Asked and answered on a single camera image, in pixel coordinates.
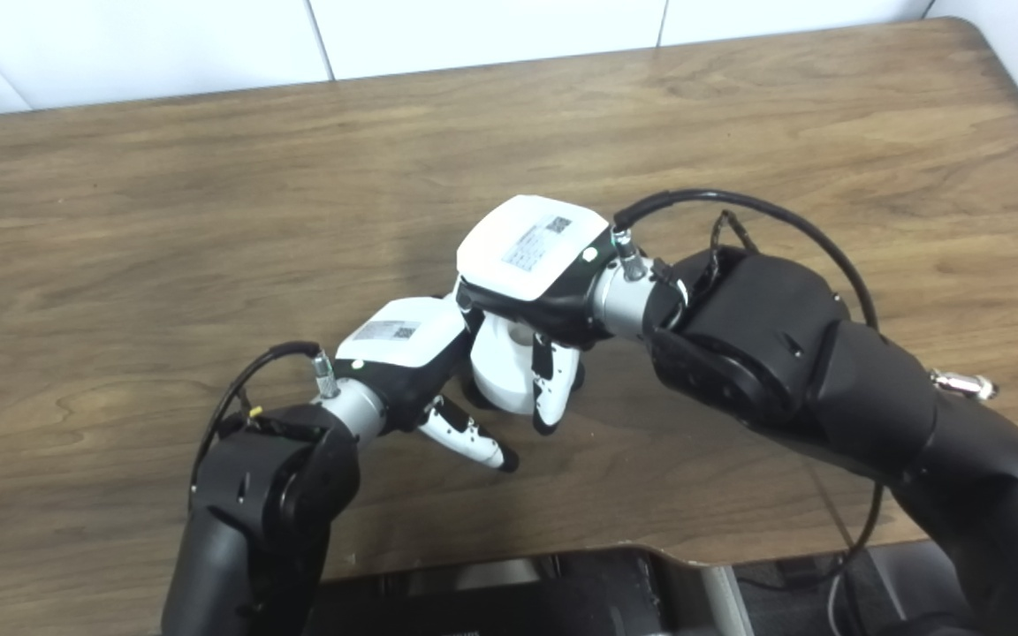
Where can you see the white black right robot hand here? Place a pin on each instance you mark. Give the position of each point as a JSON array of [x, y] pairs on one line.
[[531, 252]]

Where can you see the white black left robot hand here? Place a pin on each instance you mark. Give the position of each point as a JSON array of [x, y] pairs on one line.
[[403, 349]]

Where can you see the round white plastic piece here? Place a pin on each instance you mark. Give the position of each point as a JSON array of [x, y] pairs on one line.
[[505, 371]]

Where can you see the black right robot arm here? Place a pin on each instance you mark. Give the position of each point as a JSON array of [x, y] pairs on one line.
[[827, 362]]

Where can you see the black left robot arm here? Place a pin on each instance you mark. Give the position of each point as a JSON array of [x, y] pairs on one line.
[[270, 503]]

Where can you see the dark robot torso base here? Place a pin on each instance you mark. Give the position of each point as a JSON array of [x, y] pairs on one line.
[[606, 601]]

